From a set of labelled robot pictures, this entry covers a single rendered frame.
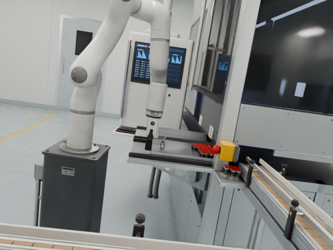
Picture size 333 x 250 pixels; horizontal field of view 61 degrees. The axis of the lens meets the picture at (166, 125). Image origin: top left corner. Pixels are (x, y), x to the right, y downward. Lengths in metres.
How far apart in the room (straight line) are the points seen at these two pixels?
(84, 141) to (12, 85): 6.22
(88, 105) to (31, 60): 6.03
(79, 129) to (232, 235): 0.90
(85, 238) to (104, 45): 0.93
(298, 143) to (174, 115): 1.11
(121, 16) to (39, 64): 6.04
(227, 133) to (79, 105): 0.69
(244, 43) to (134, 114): 1.26
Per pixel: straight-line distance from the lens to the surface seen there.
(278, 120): 1.38
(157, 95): 1.33
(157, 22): 1.34
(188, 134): 1.97
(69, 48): 7.07
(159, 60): 1.32
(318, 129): 1.47
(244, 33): 1.30
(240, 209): 1.47
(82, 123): 1.39
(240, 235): 1.54
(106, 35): 1.35
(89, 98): 1.40
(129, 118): 2.32
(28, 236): 0.68
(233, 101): 1.30
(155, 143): 1.61
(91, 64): 1.32
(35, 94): 7.38
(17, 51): 7.49
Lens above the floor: 1.30
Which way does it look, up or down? 11 degrees down
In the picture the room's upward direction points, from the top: 8 degrees clockwise
